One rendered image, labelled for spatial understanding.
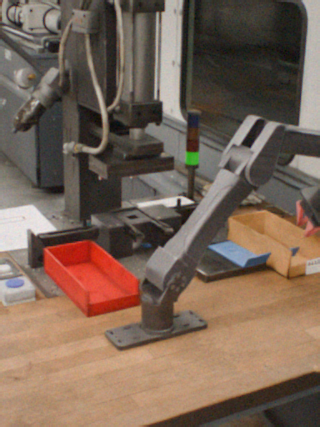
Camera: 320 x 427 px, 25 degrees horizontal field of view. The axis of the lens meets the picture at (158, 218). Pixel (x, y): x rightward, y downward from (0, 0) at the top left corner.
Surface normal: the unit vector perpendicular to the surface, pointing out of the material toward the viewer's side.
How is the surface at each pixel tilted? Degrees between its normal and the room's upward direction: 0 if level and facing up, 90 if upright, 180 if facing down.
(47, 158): 90
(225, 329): 0
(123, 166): 90
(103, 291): 0
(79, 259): 90
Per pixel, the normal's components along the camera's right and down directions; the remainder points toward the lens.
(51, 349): 0.02, -0.94
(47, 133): 0.43, 0.33
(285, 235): -0.88, 0.15
